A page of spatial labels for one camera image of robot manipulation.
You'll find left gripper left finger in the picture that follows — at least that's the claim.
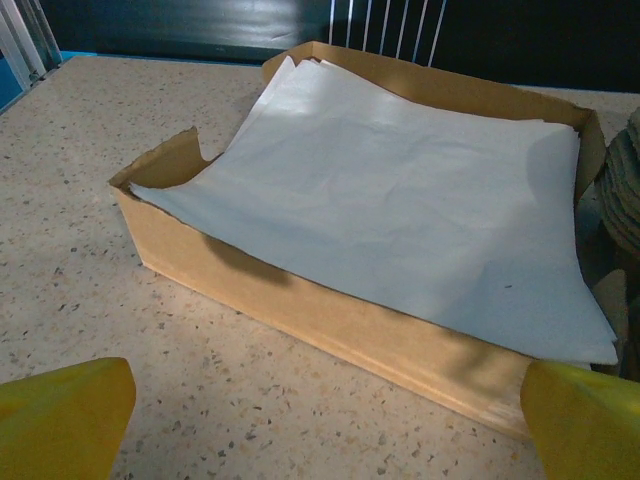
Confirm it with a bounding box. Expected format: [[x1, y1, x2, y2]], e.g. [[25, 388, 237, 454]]
[[0, 356, 137, 480]]

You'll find brown kraft paper sheet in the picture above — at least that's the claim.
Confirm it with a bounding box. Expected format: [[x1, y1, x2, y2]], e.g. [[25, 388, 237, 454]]
[[104, 40, 609, 442]]

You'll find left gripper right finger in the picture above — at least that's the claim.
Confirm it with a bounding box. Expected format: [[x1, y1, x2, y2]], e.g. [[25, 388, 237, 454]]
[[519, 359, 640, 480]]

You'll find aluminium frame post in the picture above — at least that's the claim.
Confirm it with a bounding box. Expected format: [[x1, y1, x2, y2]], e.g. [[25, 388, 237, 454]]
[[0, 0, 64, 94]]

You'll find brown pulp cup carrier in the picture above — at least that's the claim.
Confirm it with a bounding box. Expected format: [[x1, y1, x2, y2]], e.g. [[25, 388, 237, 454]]
[[574, 106, 640, 381]]

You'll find white paper napkin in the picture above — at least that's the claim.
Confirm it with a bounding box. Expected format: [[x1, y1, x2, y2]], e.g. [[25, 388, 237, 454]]
[[130, 54, 619, 366]]

